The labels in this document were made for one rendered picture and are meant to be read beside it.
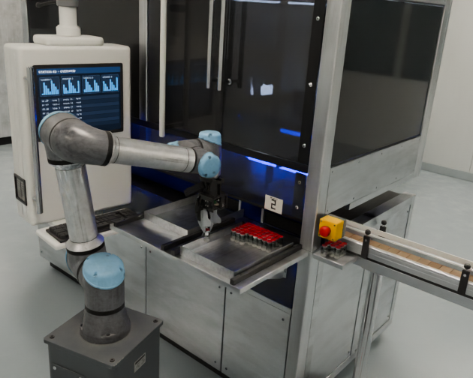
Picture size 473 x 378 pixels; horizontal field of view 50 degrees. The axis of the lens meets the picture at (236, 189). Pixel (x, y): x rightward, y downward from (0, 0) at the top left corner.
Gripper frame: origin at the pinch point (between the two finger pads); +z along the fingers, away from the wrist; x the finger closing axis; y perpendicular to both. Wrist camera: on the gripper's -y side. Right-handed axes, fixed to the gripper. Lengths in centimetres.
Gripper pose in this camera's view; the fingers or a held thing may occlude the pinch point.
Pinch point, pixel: (206, 227)
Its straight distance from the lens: 184.4
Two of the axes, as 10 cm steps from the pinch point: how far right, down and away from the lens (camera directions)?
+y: 7.3, 2.3, -6.4
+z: -0.2, 9.5, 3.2
